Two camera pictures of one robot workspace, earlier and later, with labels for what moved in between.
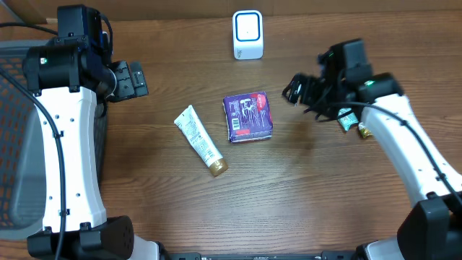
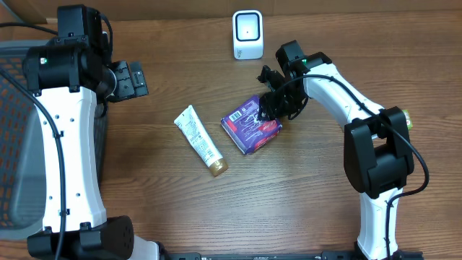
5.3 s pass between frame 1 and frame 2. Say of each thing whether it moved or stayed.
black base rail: stayed
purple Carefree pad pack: moved
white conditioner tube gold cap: stayed
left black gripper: stayed
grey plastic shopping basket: stayed
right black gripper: moved
